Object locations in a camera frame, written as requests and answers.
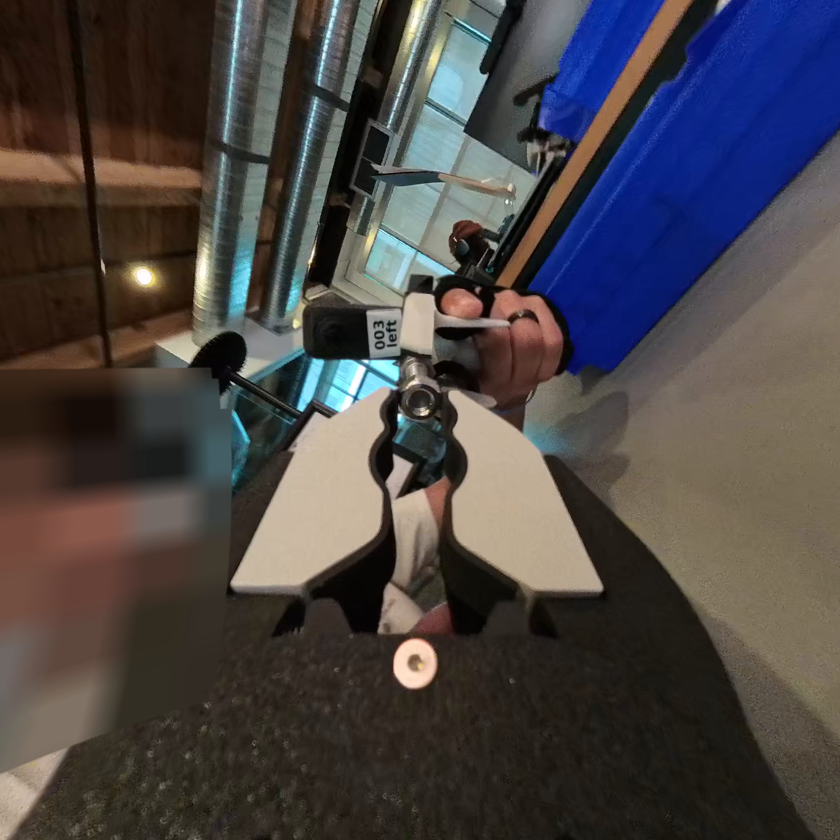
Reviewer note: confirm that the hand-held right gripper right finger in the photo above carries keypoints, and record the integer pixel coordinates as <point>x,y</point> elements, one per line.
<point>518,518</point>

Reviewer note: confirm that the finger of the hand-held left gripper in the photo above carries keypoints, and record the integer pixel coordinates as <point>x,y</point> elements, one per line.
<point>420,325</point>
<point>456,361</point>

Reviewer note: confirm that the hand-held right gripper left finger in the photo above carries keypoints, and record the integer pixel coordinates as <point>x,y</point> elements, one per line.
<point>308,512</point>

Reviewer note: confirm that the silver hex bolt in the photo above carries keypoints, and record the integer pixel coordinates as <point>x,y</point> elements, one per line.
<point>418,401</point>

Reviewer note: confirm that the blue plastic bin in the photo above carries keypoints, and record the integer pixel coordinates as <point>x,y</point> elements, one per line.
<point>590,59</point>
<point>689,197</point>

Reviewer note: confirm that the person's left hand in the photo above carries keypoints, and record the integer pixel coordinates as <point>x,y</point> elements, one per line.
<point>525,354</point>

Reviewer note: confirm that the person's right hand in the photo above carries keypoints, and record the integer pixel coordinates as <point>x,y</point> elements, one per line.
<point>434,622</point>

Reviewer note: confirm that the white t-shirt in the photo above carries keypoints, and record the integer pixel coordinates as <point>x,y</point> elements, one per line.
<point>413,544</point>

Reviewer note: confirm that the black pole stand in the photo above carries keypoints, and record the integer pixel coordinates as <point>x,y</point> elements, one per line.
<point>216,361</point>

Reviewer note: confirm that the round ceiling lamp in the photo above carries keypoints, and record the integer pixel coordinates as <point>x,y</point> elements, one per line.
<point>144,276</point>

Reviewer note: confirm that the large black monitor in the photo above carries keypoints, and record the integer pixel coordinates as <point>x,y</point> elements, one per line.
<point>518,98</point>

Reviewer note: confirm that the wooden edged table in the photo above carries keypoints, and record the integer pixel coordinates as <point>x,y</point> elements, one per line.
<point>590,144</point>

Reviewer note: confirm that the thin ceiling rod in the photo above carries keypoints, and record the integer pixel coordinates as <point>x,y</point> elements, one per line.
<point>85,164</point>

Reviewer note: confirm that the silver ventilation duct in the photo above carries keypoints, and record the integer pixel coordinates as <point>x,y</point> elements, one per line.
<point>413,59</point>
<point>308,164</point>
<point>229,164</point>

